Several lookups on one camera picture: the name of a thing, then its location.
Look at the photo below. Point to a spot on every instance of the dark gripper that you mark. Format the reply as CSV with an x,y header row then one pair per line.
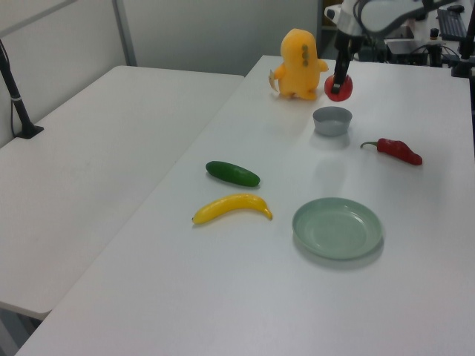
x,y
349,44

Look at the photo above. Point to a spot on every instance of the red apple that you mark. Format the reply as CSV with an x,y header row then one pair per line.
x,y
345,91

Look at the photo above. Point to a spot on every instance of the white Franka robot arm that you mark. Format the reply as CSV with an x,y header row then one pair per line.
x,y
375,15

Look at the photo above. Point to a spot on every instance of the grey round bowl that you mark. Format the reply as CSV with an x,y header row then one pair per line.
x,y
331,122

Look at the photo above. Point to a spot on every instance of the yellow plush toy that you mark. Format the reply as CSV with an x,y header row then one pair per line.
x,y
298,63

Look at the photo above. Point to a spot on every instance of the red chili pepper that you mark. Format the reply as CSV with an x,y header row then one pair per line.
x,y
397,150

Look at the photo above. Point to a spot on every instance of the black computer keyboard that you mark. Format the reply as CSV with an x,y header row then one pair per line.
x,y
451,24

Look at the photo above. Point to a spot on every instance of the black stand with clamp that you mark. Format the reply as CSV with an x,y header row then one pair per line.
x,y
465,52

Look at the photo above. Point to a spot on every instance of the green cucumber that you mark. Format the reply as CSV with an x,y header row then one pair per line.
x,y
233,173

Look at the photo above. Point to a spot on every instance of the pale green plate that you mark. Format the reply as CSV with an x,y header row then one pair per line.
x,y
337,228

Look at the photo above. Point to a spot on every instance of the yellow banana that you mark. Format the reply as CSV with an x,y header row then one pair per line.
x,y
230,205

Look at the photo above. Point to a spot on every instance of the black pole with base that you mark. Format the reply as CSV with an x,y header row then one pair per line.
x,y
16,104

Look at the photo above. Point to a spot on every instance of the grey partition post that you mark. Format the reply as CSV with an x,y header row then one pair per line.
x,y
125,33

